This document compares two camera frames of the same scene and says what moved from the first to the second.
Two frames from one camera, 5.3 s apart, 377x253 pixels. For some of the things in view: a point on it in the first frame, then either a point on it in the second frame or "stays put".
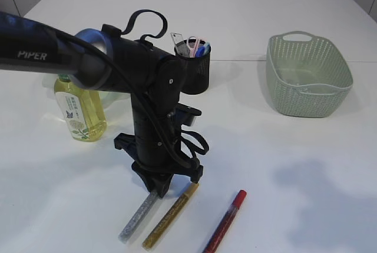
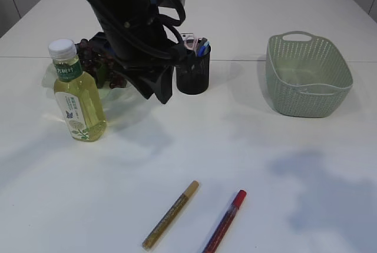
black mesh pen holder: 197,74 stays put
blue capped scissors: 204,50 stays put
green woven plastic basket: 307,75 stays put
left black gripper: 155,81 -> 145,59
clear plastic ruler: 177,37 -> 187,36
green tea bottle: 82,109 stays put
